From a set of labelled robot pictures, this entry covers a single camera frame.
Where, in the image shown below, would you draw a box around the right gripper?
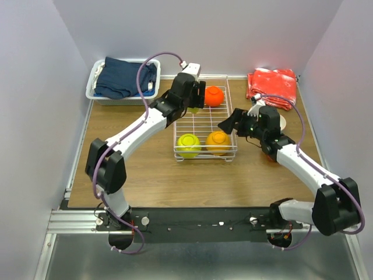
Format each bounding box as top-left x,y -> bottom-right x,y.
217,107 -> 266,141

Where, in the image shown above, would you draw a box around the lime green bowl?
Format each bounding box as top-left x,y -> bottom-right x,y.
176,134 -> 202,159
188,107 -> 200,114

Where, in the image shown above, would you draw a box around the lime green bowl front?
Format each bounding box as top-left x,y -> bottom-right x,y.
176,134 -> 202,159

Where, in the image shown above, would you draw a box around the white black striped bowl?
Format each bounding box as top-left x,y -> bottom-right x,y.
280,115 -> 287,131

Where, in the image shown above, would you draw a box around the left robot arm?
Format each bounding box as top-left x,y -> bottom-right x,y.
85,73 -> 206,230

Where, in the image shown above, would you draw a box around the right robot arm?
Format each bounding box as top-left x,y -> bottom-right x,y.
218,106 -> 365,236

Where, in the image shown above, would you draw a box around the yellow orange bowl front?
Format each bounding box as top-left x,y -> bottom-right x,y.
206,131 -> 231,156

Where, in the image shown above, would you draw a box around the blue cloth in basket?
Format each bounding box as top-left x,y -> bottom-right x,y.
134,89 -> 155,97

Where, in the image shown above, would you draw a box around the red white folded towel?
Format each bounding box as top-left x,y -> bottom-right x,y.
246,68 -> 297,111

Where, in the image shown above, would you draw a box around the white plastic laundry basket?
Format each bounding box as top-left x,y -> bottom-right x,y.
85,59 -> 161,106

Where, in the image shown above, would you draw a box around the dark blue jeans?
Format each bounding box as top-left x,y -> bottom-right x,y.
95,57 -> 157,100

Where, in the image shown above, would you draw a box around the white cloth in basket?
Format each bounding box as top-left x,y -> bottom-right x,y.
92,62 -> 105,90

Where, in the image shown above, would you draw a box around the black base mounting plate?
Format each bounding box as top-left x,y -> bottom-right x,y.
96,207 -> 302,243

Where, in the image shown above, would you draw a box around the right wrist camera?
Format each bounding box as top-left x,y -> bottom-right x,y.
248,94 -> 266,117

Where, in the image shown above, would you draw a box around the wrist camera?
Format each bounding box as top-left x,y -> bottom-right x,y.
248,94 -> 266,117
180,61 -> 201,81

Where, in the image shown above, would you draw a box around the white wire dish rack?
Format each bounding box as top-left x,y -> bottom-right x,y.
173,76 -> 238,162

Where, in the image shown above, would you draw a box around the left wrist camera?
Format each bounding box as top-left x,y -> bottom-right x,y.
180,61 -> 201,81

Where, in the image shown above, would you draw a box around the aluminium frame rail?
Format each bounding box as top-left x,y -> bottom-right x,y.
46,208 -> 100,234

